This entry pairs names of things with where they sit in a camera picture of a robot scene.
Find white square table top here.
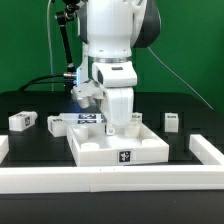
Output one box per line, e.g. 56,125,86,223
67,123,169,167

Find white U-shaped fence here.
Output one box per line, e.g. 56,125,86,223
0,135,224,194

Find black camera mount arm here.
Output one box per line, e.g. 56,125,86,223
56,0,80,75

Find black cables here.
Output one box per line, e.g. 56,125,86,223
18,73,76,93

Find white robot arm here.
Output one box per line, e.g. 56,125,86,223
72,0,161,135

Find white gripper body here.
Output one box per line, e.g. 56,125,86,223
72,62,137,127

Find white sheet with markers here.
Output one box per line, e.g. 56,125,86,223
59,113,104,124

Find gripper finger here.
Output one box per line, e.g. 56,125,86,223
106,125,115,135

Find white thin cable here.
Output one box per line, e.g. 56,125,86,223
46,0,56,92

